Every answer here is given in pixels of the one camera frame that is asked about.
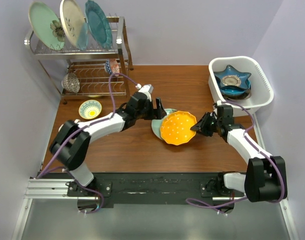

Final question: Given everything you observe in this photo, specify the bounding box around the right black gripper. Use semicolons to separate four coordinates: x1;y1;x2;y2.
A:
190;112;222;137

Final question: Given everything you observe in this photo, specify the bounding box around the white plate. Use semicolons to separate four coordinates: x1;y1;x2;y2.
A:
151;108;177;141

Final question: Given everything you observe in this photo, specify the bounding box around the orange dotted plate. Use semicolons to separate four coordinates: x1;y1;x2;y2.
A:
159;111;197;146

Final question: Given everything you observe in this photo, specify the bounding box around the bright blue dotted plate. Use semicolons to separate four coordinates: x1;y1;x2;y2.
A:
218;85;252;96

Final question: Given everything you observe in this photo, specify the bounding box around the clear glass plate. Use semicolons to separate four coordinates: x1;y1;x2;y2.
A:
221;75;242;87

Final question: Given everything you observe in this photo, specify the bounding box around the dark blue scalloped plate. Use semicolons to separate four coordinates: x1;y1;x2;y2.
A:
213;64;252;90

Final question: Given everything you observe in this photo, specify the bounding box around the black rimmed cream plate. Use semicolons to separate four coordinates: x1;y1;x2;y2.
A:
222;90;252;101

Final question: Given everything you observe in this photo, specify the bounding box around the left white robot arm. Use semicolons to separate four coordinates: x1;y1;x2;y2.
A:
49;91;167;196

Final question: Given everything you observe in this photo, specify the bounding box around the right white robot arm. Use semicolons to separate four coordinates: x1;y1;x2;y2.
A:
190;101;288;203

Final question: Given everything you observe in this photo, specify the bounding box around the white plastic bin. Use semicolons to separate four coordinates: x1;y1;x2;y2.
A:
208;56;274;114

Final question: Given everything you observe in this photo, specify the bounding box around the blue orange patterned bowl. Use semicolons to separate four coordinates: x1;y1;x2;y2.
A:
104;58;120;77

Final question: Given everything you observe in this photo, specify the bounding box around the yellow blue patterned bowl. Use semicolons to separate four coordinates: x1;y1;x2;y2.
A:
78;100;102;120

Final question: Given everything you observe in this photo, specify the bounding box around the cream ceramic mug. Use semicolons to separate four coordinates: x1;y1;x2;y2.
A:
58;119;81;132

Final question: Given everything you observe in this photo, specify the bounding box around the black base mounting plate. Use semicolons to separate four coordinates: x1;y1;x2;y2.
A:
67;171;246;210

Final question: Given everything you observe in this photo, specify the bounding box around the metal dish rack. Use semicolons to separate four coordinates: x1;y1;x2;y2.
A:
24;16;134;103

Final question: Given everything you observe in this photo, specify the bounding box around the grey patterned bowl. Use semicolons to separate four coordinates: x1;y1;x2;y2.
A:
61;72;80;94

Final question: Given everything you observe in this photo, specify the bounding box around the small light blue plate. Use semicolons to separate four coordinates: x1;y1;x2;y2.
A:
76;22;89;51

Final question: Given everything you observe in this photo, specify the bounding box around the teal scalloped plate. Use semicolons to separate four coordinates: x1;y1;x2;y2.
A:
85;0;113;50

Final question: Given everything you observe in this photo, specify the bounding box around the cream floral plate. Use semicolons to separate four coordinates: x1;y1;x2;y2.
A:
59;0;86;49

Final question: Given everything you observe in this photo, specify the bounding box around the mint green flower plate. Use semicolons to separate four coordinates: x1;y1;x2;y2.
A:
28;1;65;51

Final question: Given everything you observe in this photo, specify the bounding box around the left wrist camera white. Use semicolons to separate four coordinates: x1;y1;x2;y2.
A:
135;83;154;101

